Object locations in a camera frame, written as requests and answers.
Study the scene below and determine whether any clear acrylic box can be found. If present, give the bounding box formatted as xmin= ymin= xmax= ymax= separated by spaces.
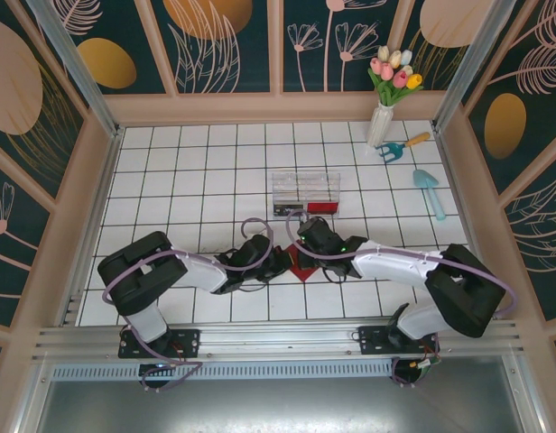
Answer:
xmin=271 ymin=170 xmax=343 ymax=220

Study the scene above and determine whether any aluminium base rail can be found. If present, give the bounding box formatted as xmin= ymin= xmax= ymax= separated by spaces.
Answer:
xmin=32 ymin=320 xmax=525 ymax=362

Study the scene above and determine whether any aluminium frame post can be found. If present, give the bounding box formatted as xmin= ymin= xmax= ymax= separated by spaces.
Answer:
xmin=431 ymin=0 xmax=523 ymax=132
xmin=27 ymin=0 xmax=124 ymax=139

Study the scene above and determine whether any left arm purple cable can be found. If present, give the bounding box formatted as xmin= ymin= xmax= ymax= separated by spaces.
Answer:
xmin=101 ymin=218 xmax=277 ymax=393

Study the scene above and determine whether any blue toy rake yellow handle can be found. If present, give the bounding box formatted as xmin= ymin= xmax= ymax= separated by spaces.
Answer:
xmin=377 ymin=132 xmax=431 ymax=164

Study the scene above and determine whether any red credit card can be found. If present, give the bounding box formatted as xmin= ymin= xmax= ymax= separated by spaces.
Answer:
xmin=306 ymin=202 xmax=342 ymax=217

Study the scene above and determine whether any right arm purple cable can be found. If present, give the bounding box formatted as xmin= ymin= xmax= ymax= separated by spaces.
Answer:
xmin=286 ymin=212 xmax=519 ymax=389

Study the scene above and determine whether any grey slotted cable duct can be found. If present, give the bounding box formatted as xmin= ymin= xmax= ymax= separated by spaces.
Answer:
xmin=50 ymin=363 xmax=396 ymax=380

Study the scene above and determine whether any white ribbed vase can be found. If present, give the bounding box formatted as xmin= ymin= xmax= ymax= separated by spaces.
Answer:
xmin=366 ymin=102 xmax=394 ymax=149

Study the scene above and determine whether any light blue toy shovel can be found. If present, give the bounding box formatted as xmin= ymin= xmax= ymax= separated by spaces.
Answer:
xmin=412 ymin=169 xmax=447 ymax=222

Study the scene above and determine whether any artificial tulip bouquet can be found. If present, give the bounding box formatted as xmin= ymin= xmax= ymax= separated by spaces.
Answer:
xmin=367 ymin=44 xmax=424 ymax=108

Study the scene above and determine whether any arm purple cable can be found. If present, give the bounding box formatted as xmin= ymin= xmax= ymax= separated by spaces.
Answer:
xmin=286 ymin=212 xmax=519 ymax=389
xmin=101 ymin=218 xmax=277 ymax=393

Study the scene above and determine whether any red card holder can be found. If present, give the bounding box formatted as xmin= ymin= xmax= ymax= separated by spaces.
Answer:
xmin=288 ymin=242 xmax=328 ymax=284

